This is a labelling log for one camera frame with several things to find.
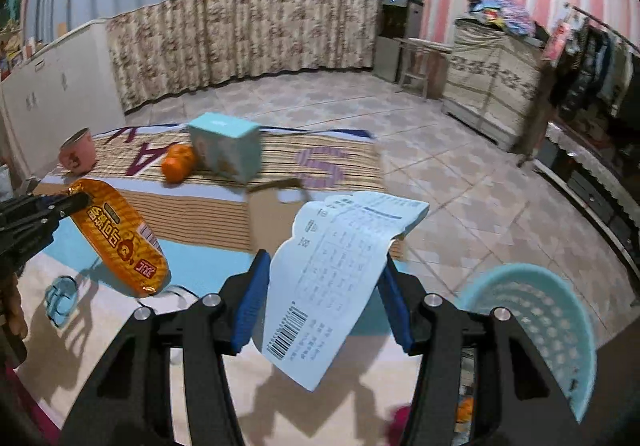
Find woven striped mat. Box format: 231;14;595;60
50;126;386;193

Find orange snack packet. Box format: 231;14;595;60
67;178;172;298

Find light blue paper leaflet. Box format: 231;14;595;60
261;191;430;392

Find hanging dark clothes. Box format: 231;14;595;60
550;23;640;119

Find orange tangerine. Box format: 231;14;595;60
161;144;197;185

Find brown phone case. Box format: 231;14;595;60
246;178;313;254

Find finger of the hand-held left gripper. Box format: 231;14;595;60
30;190;92;209
35;203;95;228

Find grey water dispenser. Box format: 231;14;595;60
372;0;423;82

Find pink cup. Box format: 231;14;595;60
58;127;97;175

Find pink object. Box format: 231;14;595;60
387;406;413;446

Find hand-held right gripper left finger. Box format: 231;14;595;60
60;249;272;446

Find pile of folded clothes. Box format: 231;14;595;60
467;0;538;34

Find cloth covered cabinet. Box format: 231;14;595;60
442;16;546;152

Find table with lace cloth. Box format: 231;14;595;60
535;121;640;277

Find teal plastic basket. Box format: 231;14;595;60
452;263;598;424

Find pink hanging bag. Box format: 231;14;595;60
542;21;573;62

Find metal clothes rack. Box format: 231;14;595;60
517;3;640;167

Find floral curtain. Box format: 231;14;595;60
105;0;381;114

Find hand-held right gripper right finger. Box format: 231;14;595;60
377;253;586;446

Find person's left hand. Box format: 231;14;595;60
0;271;28;343

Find teal cardboard box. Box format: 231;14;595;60
186;112;262;184

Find wooden stool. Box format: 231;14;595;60
395;37;453;102

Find white cabinet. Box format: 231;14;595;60
0;21;126;177

